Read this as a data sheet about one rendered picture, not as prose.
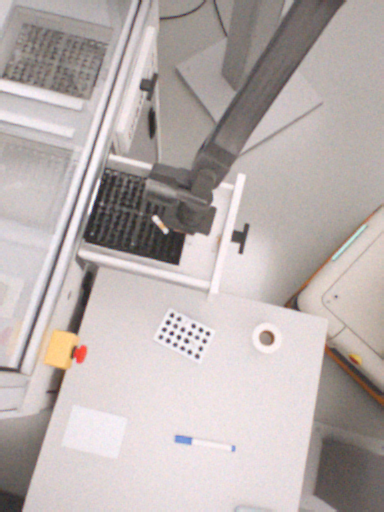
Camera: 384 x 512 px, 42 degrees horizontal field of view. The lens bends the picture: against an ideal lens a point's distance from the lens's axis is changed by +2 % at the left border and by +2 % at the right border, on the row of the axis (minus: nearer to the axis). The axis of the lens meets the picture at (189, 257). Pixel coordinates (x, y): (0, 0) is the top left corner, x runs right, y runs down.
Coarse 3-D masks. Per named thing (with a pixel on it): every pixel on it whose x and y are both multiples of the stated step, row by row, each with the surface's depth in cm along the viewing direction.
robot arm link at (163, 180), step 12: (156, 168) 88; (168, 168) 89; (180, 168) 90; (156, 180) 88; (168, 180) 88; (180, 180) 87; (204, 180) 83; (144, 192) 89; (156, 192) 89; (168, 192) 88; (192, 192) 86; (204, 192) 85; (168, 204) 90
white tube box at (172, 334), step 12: (168, 312) 115; (168, 324) 118; (180, 324) 115; (192, 324) 116; (156, 336) 114; (168, 336) 114; (180, 336) 117; (192, 336) 114; (204, 336) 114; (168, 348) 115; (180, 348) 117; (192, 348) 113; (204, 348) 114; (192, 360) 114
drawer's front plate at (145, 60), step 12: (144, 48) 118; (144, 60) 118; (144, 72) 120; (132, 84) 116; (132, 96) 115; (144, 96) 127; (132, 108) 116; (120, 120) 113; (132, 120) 119; (120, 132) 113; (132, 132) 123; (120, 144) 119
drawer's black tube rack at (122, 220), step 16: (112, 176) 113; (128, 176) 113; (112, 192) 112; (128, 192) 112; (96, 208) 114; (112, 208) 111; (128, 208) 114; (144, 208) 111; (160, 208) 111; (96, 224) 110; (112, 224) 110; (128, 224) 110; (144, 224) 114; (96, 240) 109; (112, 240) 112; (128, 240) 112; (144, 240) 109; (160, 240) 109; (144, 256) 111; (160, 256) 112
